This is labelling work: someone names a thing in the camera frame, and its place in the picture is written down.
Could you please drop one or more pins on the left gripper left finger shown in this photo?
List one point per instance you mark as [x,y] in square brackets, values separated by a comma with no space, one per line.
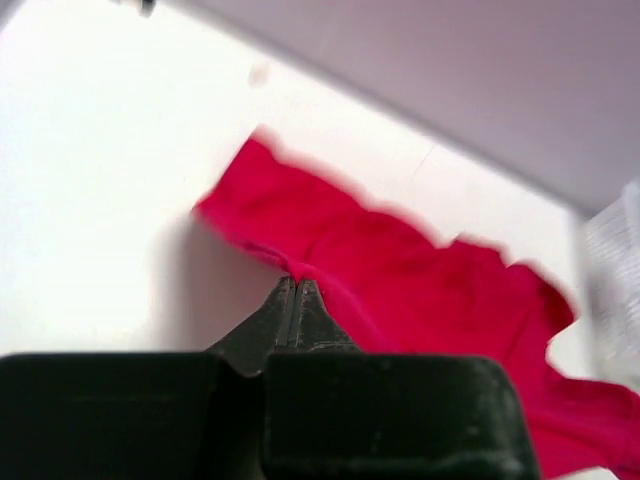
[246,347]

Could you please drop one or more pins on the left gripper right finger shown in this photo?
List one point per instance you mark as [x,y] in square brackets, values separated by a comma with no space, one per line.
[314,328]

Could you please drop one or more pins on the red t shirt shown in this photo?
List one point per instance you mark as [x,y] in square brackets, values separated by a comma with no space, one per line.
[393,289]

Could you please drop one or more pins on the white plastic basket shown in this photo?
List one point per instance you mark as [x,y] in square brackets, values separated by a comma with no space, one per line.
[612,263]

